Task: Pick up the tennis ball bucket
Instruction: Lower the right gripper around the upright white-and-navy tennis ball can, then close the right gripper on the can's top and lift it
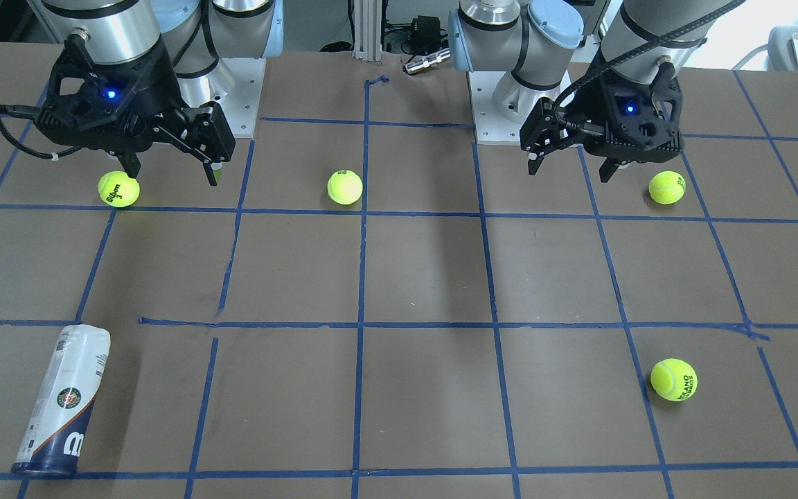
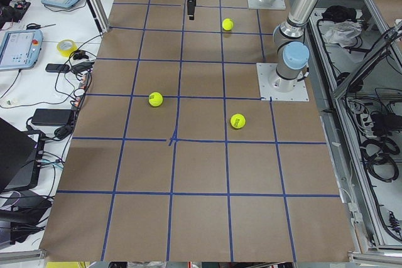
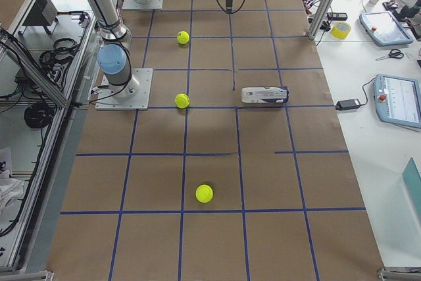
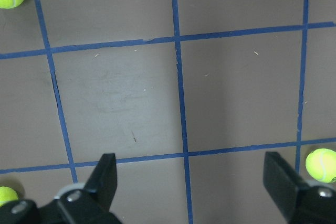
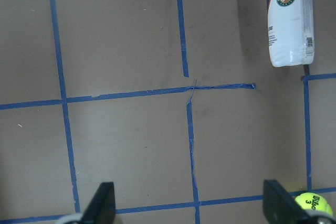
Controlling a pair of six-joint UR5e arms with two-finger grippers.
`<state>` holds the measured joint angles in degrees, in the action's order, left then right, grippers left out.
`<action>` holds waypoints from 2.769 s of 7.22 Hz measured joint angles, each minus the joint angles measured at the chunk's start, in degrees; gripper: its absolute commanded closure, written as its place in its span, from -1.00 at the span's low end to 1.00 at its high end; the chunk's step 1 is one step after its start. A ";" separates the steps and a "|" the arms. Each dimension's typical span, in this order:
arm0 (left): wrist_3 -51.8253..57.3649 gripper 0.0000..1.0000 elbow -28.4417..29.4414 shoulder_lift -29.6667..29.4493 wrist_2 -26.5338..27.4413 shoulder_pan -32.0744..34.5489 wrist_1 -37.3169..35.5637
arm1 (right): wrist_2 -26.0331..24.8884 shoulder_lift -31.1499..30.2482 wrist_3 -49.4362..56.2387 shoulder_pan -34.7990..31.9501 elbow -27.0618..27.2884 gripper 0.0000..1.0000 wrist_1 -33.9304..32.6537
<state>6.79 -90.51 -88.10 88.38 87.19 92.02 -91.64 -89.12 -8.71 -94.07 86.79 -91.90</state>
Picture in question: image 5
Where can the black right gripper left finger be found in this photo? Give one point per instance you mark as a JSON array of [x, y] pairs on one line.
[[102, 208]]

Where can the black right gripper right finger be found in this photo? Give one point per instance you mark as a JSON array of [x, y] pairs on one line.
[[279, 206]]

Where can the white blue tennis ball can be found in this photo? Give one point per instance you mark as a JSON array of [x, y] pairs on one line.
[[290, 32]]

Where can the yellow Wilson 3 tennis ball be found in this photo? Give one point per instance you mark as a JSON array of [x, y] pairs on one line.
[[312, 201]]

